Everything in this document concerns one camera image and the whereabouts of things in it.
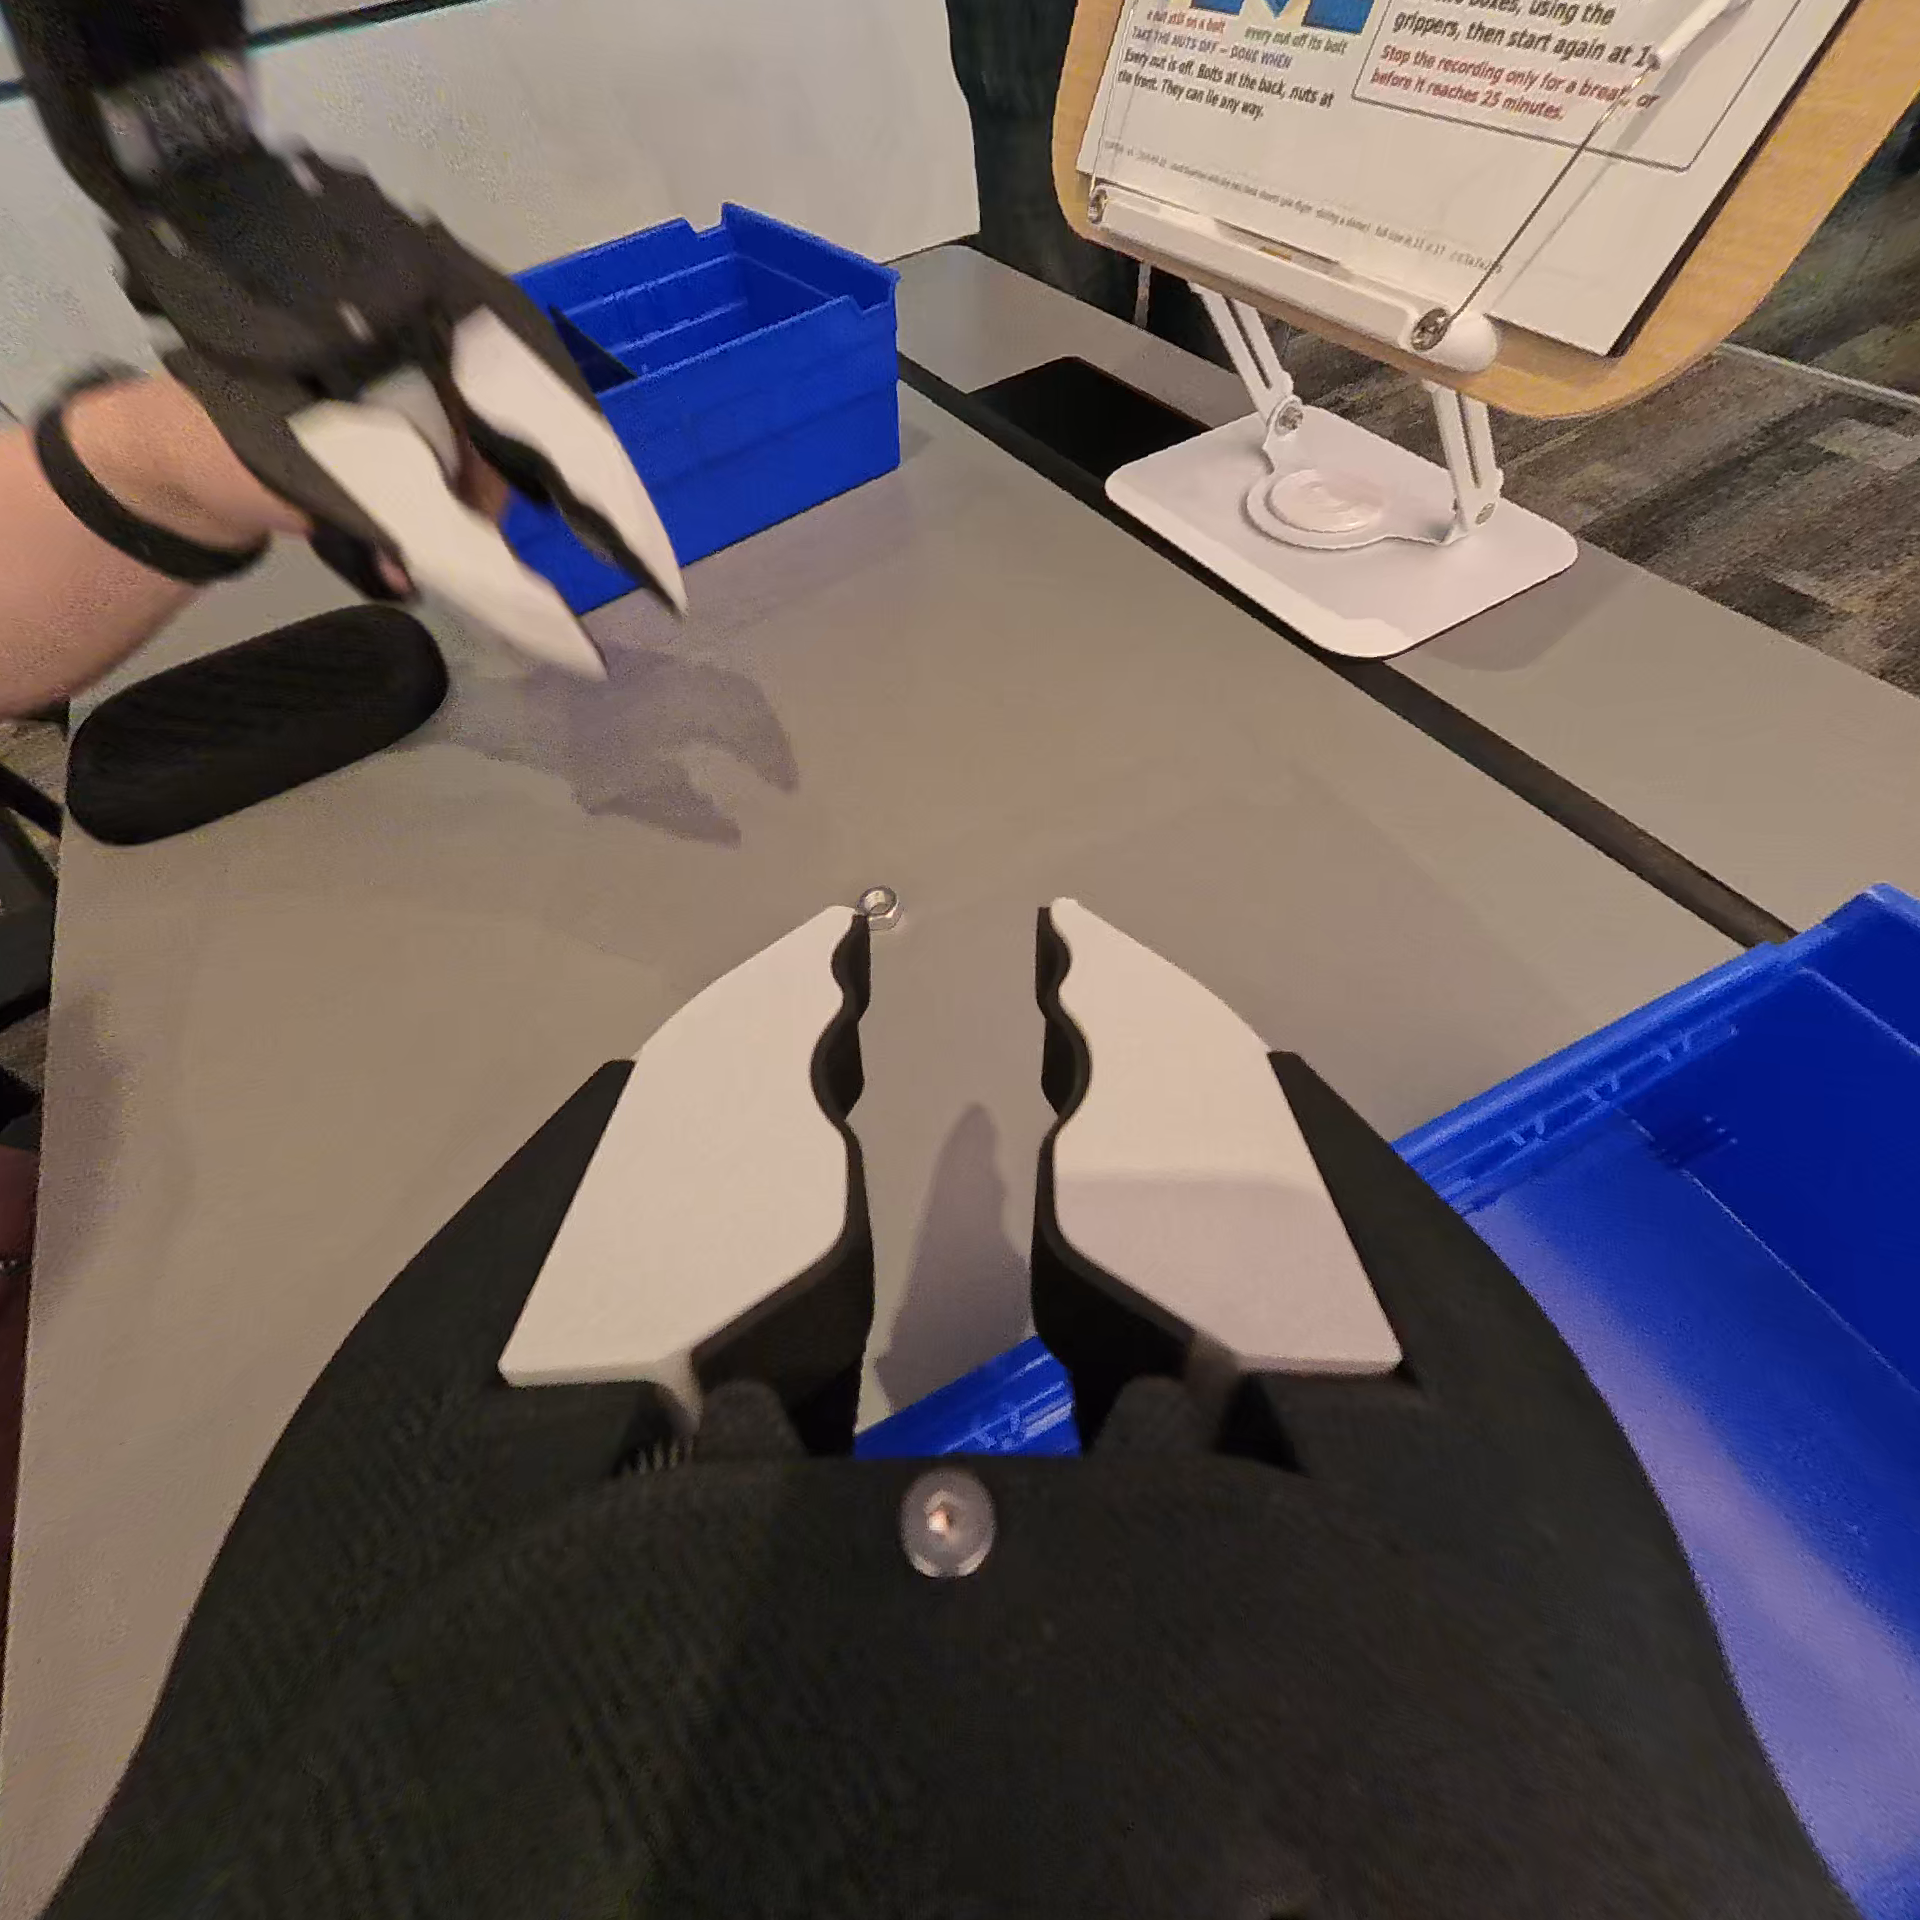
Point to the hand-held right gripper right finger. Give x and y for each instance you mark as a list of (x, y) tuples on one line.
[(1200, 1201)]

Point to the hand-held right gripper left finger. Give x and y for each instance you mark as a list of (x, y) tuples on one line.
[(704, 1170)]

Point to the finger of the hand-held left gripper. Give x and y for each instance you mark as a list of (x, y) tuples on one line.
[(405, 511), (546, 421)]

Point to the printed instruction sheet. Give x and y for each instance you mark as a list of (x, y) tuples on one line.
[(1350, 149)]

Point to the dark chair frame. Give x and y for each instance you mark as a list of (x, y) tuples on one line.
[(23, 901)]

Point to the person's left forearm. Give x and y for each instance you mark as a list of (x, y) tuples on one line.
[(61, 599)]

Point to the person's left hand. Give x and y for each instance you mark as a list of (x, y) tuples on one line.
[(181, 450)]

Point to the black padded armrest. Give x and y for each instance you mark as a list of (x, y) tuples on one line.
[(255, 721)]

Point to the white document stand with wooden board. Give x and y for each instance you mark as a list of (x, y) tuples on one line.
[(1350, 557)]

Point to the blue plastic bin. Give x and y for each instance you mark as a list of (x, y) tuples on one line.
[(779, 405), (1650, 1350)]

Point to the silver hex nut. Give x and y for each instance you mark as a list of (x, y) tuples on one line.
[(866, 911)]

